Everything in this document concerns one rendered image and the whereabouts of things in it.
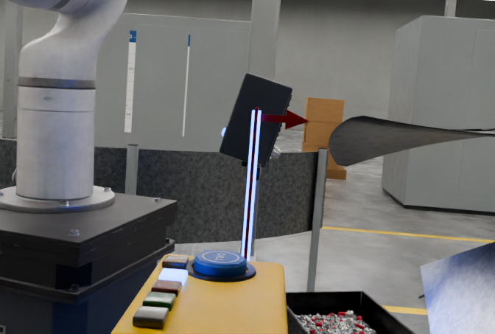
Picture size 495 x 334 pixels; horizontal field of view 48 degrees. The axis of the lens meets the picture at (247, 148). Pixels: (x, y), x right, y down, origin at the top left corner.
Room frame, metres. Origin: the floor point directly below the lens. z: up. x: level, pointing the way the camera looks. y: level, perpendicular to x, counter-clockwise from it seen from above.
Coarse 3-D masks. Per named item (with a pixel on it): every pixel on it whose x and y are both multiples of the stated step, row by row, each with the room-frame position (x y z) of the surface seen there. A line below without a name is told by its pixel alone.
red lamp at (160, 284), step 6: (156, 282) 0.36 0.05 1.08; (162, 282) 0.36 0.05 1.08; (168, 282) 0.36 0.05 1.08; (174, 282) 0.36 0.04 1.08; (180, 282) 0.36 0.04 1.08; (156, 288) 0.35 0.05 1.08; (162, 288) 0.35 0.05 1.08; (168, 288) 0.35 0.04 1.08; (174, 288) 0.35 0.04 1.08; (180, 288) 0.36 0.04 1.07
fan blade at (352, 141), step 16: (336, 128) 0.62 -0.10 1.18; (352, 128) 0.61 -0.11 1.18; (368, 128) 0.60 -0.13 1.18; (384, 128) 0.59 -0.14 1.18; (400, 128) 0.59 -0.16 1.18; (416, 128) 0.58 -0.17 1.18; (432, 128) 0.58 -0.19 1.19; (336, 144) 0.68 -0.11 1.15; (352, 144) 0.69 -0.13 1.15; (368, 144) 0.69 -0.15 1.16; (384, 144) 0.70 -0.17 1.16; (400, 144) 0.70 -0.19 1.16; (416, 144) 0.71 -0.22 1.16; (336, 160) 0.75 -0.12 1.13; (352, 160) 0.76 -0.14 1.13
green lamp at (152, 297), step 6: (150, 294) 0.34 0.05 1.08; (156, 294) 0.34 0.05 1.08; (162, 294) 0.34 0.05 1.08; (168, 294) 0.34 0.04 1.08; (174, 294) 0.34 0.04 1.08; (144, 300) 0.33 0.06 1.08; (150, 300) 0.33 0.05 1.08; (156, 300) 0.33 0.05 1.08; (162, 300) 0.33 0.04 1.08; (168, 300) 0.33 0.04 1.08; (174, 300) 0.33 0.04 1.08; (150, 306) 0.33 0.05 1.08; (156, 306) 0.33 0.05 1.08; (162, 306) 0.33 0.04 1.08; (168, 306) 0.33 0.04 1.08
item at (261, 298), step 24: (192, 264) 0.42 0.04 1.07; (264, 264) 0.44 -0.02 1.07; (144, 288) 0.36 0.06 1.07; (192, 288) 0.37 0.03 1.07; (216, 288) 0.37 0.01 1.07; (240, 288) 0.38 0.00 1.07; (264, 288) 0.38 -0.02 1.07; (192, 312) 0.33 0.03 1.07; (216, 312) 0.33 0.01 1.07; (240, 312) 0.33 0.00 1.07; (264, 312) 0.34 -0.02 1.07
